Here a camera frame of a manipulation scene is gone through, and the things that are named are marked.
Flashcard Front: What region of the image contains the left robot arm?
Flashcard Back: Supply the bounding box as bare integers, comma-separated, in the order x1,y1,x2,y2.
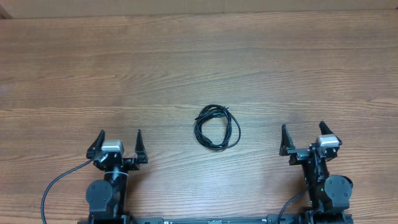
86,130,149,223

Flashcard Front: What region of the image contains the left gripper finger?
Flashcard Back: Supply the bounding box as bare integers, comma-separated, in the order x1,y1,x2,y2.
86,129,105,159
135,129,148,164

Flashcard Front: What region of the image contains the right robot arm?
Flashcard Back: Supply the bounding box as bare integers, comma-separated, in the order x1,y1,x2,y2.
277,121,353,223

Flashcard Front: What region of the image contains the cardboard wall panel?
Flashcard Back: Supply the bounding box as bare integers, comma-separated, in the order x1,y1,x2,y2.
1,0,397,19

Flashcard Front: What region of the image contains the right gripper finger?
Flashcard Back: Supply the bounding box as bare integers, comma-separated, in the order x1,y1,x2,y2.
319,121,343,145
279,124,295,156

